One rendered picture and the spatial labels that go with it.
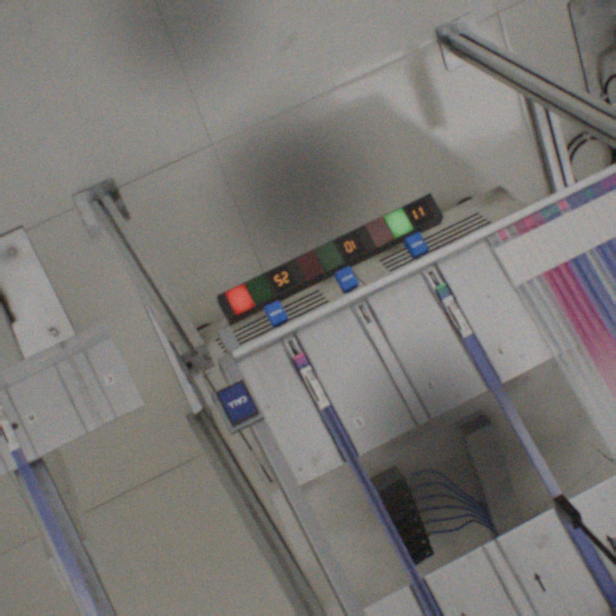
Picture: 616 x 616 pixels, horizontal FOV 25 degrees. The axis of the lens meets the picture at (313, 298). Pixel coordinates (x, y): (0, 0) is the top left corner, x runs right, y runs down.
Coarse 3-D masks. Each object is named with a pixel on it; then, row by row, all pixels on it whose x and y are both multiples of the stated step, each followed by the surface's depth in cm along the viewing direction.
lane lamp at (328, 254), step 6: (324, 246) 195; (330, 246) 195; (318, 252) 195; (324, 252) 195; (330, 252) 195; (336, 252) 195; (324, 258) 195; (330, 258) 195; (336, 258) 195; (324, 264) 194; (330, 264) 194; (336, 264) 194
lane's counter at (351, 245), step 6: (354, 234) 196; (342, 240) 196; (348, 240) 196; (354, 240) 196; (360, 240) 196; (342, 246) 195; (348, 246) 195; (354, 246) 195; (360, 246) 195; (348, 252) 195; (354, 252) 195; (360, 252) 195; (348, 258) 195
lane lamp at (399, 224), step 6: (396, 210) 197; (402, 210) 197; (384, 216) 197; (390, 216) 197; (396, 216) 197; (402, 216) 197; (390, 222) 196; (396, 222) 197; (402, 222) 197; (408, 222) 197; (390, 228) 196; (396, 228) 196; (402, 228) 196; (408, 228) 196; (396, 234) 196; (402, 234) 196
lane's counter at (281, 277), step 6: (276, 270) 194; (282, 270) 194; (288, 270) 194; (270, 276) 194; (276, 276) 194; (282, 276) 194; (288, 276) 194; (276, 282) 193; (282, 282) 194; (288, 282) 194; (294, 282) 194; (276, 288) 193; (282, 288) 193
